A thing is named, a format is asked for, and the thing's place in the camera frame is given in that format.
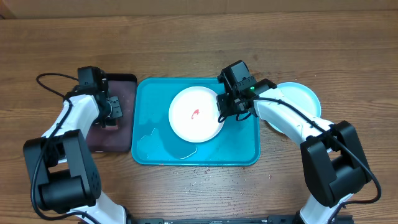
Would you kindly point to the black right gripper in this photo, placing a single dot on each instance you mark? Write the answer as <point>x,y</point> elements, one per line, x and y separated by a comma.
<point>224,103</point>

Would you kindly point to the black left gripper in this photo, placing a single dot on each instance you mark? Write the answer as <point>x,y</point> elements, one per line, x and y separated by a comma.
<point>117,112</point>

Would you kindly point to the pink green scrub sponge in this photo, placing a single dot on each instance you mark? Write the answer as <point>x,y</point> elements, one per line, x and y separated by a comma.
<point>111,128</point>

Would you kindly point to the white plate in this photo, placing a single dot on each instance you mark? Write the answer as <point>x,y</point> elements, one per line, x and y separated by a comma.
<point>193,114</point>

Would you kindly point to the light blue plate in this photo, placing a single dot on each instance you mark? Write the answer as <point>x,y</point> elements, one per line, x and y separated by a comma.
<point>302,96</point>

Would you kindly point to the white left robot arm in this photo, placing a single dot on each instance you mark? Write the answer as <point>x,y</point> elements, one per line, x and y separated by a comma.
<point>64,180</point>

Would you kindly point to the dark maroon tray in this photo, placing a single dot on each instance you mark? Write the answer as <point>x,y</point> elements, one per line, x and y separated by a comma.
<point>124,86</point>

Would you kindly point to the teal plastic tray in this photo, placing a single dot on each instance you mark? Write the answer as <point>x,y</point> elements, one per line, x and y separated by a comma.
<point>155,143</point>

